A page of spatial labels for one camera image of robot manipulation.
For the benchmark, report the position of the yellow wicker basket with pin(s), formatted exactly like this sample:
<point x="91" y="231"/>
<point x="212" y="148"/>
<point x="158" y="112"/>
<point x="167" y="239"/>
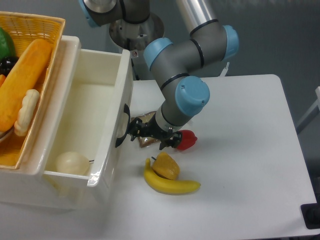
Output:
<point x="23" y="29"/>

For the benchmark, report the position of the black grapes toy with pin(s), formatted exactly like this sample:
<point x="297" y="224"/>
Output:
<point x="7" y="63"/>

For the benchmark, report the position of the yellow banana toy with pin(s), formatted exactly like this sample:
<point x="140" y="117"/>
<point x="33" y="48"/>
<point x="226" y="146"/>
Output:
<point x="167" y="186"/>

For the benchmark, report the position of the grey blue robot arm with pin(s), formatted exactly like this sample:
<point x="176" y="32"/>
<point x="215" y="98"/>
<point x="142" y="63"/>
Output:
<point x="171" y="64"/>

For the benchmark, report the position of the black device at edge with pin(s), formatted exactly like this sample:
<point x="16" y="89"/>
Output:
<point x="311" y="215"/>

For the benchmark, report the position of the white pear toy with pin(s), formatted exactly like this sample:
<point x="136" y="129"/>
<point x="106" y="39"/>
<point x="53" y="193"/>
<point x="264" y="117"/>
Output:
<point x="73" y="163"/>

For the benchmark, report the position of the bagged brown bread slice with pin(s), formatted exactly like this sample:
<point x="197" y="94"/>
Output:
<point x="146" y="141"/>

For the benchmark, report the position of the yellow bell pepper toy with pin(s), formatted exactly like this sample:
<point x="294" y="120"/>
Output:
<point x="165" y="166"/>

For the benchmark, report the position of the white frame at right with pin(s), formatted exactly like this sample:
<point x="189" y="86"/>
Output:
<point x="310" y="114"/>

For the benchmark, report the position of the red bell pepper toy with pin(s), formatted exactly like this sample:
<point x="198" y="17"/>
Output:
<point x="188" y="139"/>

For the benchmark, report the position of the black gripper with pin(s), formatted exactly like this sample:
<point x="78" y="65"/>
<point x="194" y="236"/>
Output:
<point x="168" y="138"/>

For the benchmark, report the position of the orange baguette loaf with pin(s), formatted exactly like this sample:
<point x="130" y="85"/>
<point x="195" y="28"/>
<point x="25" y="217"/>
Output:
<point x="22" y="78"/>

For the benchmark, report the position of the cream wooden bread toy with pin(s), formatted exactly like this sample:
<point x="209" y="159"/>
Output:
<point x="26" y="112"/>

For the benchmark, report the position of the green pepper toy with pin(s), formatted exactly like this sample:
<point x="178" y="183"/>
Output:
<point x="7" y="47"/>

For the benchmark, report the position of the white drawer cabinet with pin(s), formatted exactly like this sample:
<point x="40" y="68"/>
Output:
<point x="28" y="184"/>

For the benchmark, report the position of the white top drawer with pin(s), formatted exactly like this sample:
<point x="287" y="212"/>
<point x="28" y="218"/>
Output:
<point x="93" y="118"/>

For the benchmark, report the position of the white plastic fork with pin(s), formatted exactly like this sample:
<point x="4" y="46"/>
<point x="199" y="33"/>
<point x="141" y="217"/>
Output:
<point x="225" y="70"/>

